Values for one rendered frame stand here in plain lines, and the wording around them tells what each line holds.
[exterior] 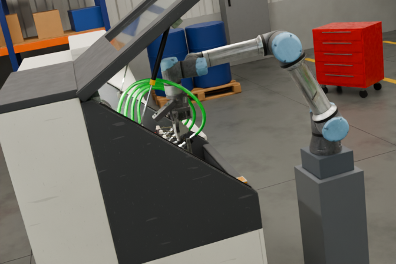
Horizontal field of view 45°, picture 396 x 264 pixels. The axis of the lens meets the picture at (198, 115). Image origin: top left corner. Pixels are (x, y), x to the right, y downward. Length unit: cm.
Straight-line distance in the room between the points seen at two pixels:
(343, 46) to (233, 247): 445
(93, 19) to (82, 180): 562
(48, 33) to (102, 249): 559
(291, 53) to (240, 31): 671
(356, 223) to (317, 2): 750
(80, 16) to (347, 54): 370
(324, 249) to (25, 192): 142
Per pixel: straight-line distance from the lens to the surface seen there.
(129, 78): 239
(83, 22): 724
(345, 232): 249
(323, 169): 232
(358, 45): 604
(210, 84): 703
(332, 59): 628
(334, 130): 216
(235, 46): 215
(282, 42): 201
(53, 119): 168
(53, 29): 723
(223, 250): 199
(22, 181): 176
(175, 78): 203
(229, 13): 862
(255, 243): 203
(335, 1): 989
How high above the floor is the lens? 182
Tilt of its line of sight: 17 degrees down
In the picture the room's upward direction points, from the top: 9 degrees counter-clockwise
